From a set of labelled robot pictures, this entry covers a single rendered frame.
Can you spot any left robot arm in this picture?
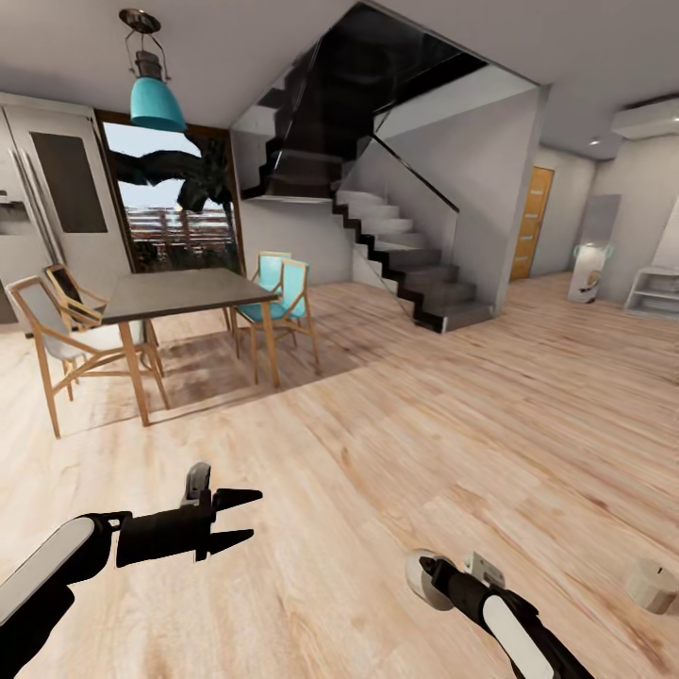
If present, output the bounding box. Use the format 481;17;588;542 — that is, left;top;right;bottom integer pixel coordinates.
0;461;264;679

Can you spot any pillar candle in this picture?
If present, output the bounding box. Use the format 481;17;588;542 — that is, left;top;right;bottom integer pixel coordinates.
404;548;456;611
622;558;679;614

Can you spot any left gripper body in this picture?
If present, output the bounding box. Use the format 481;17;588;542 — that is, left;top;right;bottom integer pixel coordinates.
150;489;213;562

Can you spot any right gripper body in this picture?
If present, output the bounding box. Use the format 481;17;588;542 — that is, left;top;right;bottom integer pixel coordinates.
431;559;482;617

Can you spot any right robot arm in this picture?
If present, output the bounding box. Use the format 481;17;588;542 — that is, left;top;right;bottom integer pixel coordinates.
420;552;595;679

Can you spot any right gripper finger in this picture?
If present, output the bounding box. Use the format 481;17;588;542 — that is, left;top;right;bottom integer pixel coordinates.
420;556;439;577

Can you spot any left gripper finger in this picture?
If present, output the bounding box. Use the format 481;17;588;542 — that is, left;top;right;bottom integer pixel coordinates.
207;529;254;555
211;489;264;524

